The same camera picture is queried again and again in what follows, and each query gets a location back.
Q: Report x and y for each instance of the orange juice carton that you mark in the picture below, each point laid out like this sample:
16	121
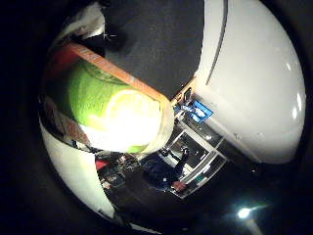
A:
111	111

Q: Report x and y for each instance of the round ceiling lamp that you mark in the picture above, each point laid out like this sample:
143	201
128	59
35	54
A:
244	213

